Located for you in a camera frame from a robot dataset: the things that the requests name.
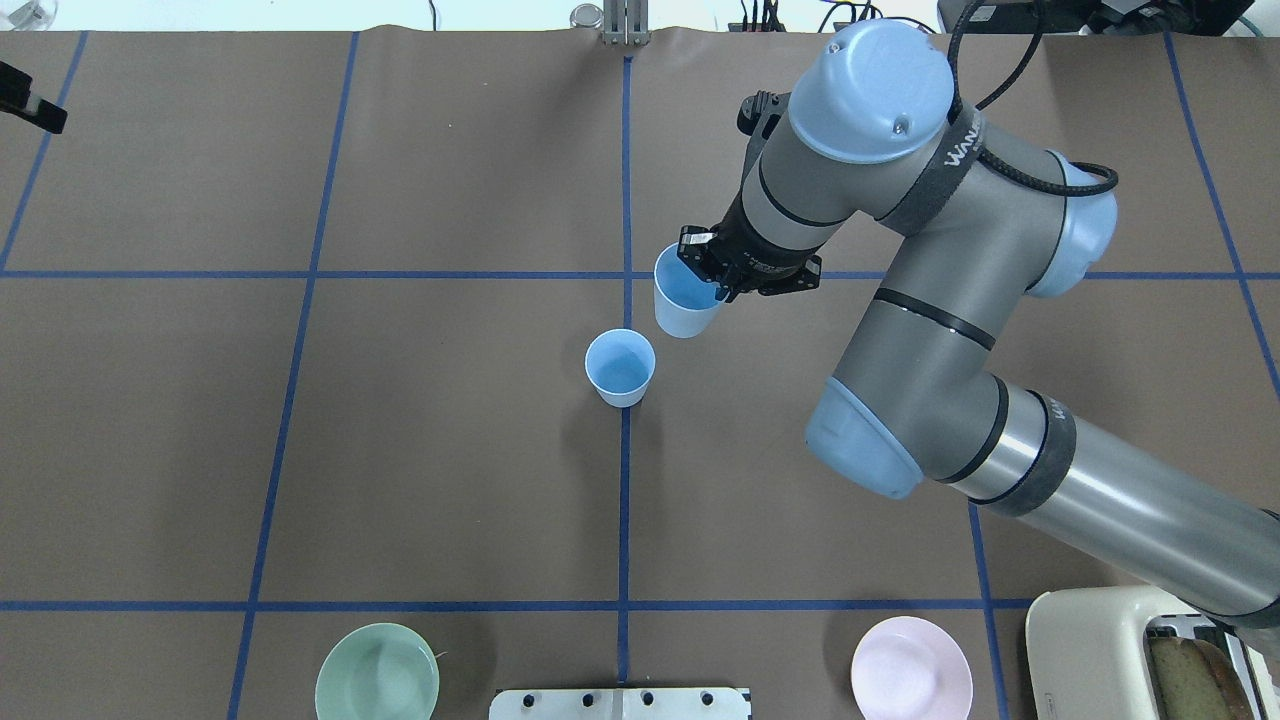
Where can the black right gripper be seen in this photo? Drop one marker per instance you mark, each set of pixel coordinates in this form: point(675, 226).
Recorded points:
point(757, 257)

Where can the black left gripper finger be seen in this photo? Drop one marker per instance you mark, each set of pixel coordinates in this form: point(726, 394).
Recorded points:
point(19, 99)

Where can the blue cup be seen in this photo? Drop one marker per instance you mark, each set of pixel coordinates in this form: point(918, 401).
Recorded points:
point(620, 365)
point(684, 306)

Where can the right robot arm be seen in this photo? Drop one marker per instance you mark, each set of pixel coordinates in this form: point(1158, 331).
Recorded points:
point(876, 126)

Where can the pink bowl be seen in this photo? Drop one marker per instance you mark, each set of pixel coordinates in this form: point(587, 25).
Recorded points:
point(910, 668)

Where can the green bowl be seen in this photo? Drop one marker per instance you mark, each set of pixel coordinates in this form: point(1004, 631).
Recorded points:
point(378, 671)

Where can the cream toaster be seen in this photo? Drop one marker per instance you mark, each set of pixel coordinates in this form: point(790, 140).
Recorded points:
point(1137, 652)

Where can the bread slice in toaster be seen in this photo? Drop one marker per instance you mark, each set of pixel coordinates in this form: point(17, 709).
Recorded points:
point(1194, 680)

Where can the aluminium frame post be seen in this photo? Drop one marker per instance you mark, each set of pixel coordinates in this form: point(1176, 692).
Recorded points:
point(625, 23)

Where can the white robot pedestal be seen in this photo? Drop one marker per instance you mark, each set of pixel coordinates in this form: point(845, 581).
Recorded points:
point(623, 703)

